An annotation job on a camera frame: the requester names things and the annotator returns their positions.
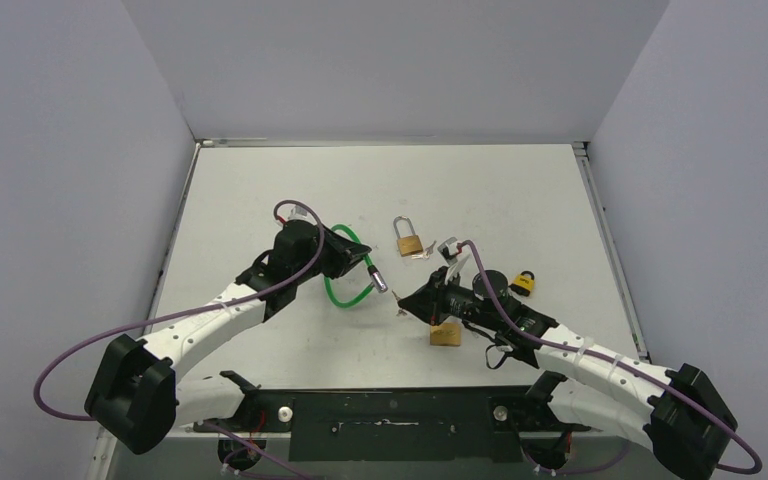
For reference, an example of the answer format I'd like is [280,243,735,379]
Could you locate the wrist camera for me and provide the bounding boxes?
[276,204,318,226]
[437,237,471,283]

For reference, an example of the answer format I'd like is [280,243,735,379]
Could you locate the cable lock keys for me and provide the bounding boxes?
[392,291,408,317]

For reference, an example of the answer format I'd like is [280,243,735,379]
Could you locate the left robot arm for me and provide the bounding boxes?
[84,220,371,454]

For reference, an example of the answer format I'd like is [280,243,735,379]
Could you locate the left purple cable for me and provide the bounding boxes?
[32,199,327,423]

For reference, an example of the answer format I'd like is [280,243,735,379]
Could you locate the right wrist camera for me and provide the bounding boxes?
[437,237,471,283]

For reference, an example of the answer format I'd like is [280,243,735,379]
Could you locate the green cable lock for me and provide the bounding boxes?
[322,223,391,310]

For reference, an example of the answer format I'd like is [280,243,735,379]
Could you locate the padlock keys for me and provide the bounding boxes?
[411,241,436,260]

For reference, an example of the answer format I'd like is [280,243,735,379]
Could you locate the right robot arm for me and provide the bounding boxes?
[397,268,737,479]

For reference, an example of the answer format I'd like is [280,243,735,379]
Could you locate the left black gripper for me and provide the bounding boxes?
[293,224,370,284]

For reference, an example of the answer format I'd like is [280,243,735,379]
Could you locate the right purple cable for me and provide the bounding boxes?
[456,239,764,476]

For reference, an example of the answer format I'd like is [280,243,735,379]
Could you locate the black base frame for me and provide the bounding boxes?
[193,374,588,479]

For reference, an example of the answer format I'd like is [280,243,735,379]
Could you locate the yellow black padlock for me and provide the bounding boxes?
[509,270,536,297]

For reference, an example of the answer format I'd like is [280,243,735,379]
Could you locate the brass padlock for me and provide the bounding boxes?
[429,323,462,347]
[392,216,424,257]

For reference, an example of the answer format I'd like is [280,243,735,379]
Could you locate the purple cable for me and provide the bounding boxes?
[456,239,764,476]
[32,199,327,423]

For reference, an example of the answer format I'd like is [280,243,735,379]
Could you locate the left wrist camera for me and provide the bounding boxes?
[276,204,318,226]

